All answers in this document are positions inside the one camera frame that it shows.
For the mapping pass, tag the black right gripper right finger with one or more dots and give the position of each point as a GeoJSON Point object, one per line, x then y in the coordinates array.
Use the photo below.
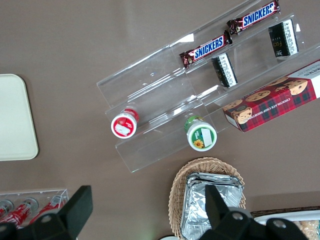
{"type": "Point", "coordinates": [217, 207]}

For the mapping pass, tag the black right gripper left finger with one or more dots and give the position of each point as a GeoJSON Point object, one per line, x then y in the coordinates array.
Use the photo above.
{"type": "Point", "coordinates": [75, 212]}

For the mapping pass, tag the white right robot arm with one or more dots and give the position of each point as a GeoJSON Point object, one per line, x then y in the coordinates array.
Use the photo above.
{"type": "Point", "coordinates": [170, 238]}

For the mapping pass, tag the aluminium foil tray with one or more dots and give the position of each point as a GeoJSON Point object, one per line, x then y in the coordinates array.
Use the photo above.
{"type": "Point", "coordinates": [212, 175]}
{"type": "Point", "coordinates": [197, 210]}

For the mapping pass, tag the light wicker oval basket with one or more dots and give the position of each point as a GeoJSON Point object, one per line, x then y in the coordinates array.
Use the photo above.
{"type": "Point", "coordinates": [178, 190]}

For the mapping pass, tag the white rectangular snack tray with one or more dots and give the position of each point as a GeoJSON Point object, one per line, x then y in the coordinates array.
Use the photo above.
{"type": "Point", "coordinates": [287, 216]}

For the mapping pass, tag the beige plastic serving tray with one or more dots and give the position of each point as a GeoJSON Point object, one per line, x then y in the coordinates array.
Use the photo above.
{"type": "Point", "coordinates": [15, 117]}

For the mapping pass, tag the clear acrylic bottle rack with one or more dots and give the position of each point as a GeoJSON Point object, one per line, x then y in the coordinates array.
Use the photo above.
{"type": "Point", "coordinates": [37, 193]}

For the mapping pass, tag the dark brown flat mat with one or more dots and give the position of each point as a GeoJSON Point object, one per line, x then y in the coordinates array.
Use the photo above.
{"type": "Point", "coordinates": [275, 211]}

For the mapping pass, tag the green lid yogurt cup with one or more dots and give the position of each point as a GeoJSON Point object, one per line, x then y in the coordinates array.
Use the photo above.
{"type": "Point", "coordinates": [202, 136]}

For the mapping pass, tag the clear bag of crackers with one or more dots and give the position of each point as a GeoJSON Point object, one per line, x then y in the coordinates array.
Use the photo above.
{"type": "Point", "coordinates": [303, 228]}

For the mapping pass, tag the red lid yogurt cup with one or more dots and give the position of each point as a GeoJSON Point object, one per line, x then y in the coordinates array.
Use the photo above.
{"type": "Point", "coordinates": [123, 126]}

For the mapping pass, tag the red tartan cookie box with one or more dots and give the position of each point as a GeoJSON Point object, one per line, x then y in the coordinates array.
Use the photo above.
{"type": "Point", "coordinates": [272, 105]}

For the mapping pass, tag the small black white box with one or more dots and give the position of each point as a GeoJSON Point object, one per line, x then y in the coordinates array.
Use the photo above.
{"type": "Point", "coordinates": [225, 71]}
{"type": "Point", "coordinates": [283, 38]}

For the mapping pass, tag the clear acrylic stepped display stand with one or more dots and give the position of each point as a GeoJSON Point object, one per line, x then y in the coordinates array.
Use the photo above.
{"type": "Point", "coordinates": [155, 82]}

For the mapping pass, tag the Snickers chocolate bar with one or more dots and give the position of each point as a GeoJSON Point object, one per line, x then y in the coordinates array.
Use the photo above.
{"type": "Point", "coordinates": [255, 16]}
{"type": "Point", "coordinates": [207, 48]}

